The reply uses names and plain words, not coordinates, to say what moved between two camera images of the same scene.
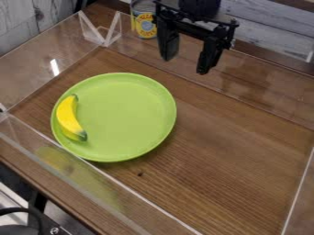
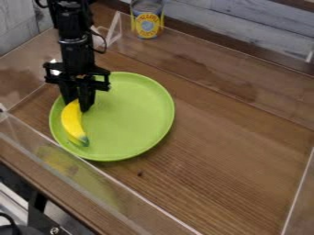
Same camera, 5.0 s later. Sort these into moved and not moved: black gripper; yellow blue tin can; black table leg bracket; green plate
Moved: black gripper
Not moved: yellow blue tin can; black table leg bracket; green plate
